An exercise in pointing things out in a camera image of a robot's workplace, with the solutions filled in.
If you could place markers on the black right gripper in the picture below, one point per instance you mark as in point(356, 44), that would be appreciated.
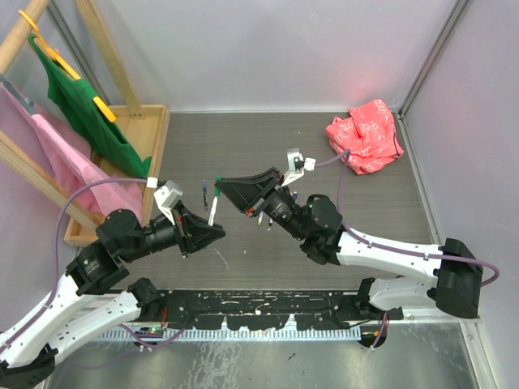
point(253, 194)

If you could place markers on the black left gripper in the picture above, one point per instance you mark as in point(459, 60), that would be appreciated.
point(193, 231)

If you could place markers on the white marker with green end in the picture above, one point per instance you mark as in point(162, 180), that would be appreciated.
point(213, 211)

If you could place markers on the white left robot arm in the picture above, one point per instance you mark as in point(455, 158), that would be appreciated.
point(46, 336)

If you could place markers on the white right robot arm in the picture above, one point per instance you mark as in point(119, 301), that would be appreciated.
point(446, 276)

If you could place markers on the dark blue pen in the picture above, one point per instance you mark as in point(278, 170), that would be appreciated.
point(205, 194)

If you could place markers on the green cloth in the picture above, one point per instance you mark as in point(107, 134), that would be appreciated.
point(74, 98)

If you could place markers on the coral patterned cloth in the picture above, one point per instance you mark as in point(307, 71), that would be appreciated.
point(369, 133)

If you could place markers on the pink cloth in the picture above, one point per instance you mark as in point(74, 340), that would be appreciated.
point(65, 156)

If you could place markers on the blue-grey clothes hanger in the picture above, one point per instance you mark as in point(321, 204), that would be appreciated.
point(24, 102)

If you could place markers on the yellow clothes hanger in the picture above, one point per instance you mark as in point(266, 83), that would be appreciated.
point(55, 56)

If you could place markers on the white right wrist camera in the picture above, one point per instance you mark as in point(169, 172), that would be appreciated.
point(297, 166)

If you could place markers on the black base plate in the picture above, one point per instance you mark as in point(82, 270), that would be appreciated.
point(258, 310)

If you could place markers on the grey slotted cable duct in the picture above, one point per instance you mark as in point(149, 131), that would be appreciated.
point(286, 334)

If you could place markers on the wooden rack frame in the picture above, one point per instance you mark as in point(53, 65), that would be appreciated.
point(43, 181)

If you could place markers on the aluminium frame post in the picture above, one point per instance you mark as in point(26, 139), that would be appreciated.
point(454, 18)

